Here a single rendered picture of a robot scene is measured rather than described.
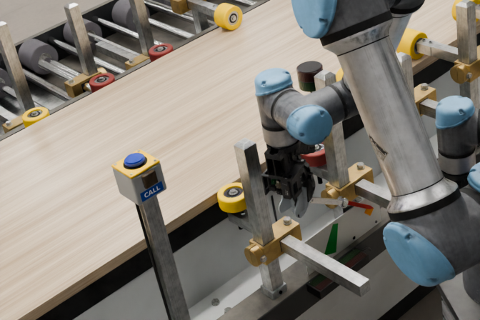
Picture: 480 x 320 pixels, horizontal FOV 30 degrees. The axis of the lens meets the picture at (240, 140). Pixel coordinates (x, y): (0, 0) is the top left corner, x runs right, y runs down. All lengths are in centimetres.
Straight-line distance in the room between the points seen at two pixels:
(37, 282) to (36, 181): 42
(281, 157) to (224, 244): 51
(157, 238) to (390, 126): 63
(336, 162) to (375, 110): 75
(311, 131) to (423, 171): 35
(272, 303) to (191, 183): 35
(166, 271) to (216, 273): 44
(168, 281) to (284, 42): 113
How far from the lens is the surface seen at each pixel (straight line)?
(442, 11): 286
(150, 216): 178
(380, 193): 213
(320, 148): 224
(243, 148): 188
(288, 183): 184
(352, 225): 222
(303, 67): 204
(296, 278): 218
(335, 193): 214
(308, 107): 168
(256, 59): 272
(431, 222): 138
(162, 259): 185
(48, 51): 330
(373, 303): 285
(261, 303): 213
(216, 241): 224
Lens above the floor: 212
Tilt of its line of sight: 32 degrees down
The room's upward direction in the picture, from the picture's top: 12 degrees counter-clockwise
